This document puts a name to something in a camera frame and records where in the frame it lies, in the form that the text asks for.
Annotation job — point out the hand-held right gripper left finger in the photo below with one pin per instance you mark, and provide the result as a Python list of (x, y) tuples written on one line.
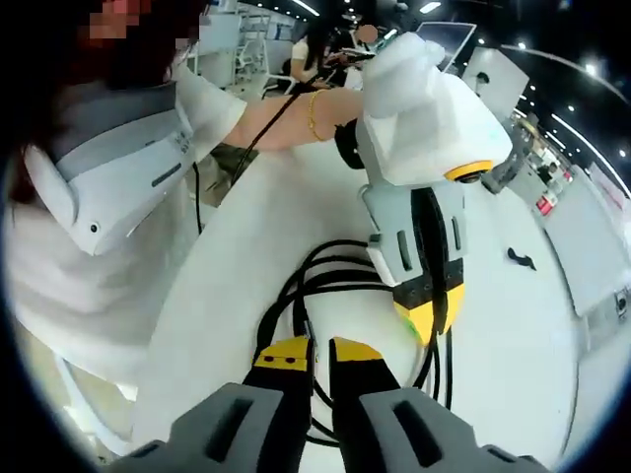
[(266, 409)]

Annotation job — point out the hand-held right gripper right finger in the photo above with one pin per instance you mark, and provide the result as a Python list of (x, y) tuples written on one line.
[(365, 409)]

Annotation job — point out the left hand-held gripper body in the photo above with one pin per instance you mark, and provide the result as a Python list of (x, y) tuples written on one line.
[(434, 118)]

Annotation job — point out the small black clip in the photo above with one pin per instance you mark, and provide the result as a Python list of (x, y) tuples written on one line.
[(516, 258)]

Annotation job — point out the white desktop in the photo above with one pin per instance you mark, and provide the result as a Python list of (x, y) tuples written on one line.
[(493, 369)]

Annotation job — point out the white monitor back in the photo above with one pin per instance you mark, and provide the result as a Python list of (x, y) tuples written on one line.
[(498, 74)]

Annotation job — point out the grey desk partition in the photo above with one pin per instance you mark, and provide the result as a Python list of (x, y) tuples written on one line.
[(581, 236)]

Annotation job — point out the person's olive trousers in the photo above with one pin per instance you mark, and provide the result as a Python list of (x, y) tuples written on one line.
[(227, 172)]

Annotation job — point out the person in white shirt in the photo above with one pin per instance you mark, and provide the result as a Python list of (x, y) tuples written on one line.
[(59, 305)]

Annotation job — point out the white VR headset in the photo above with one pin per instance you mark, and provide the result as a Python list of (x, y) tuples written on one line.
[(123, 148)]

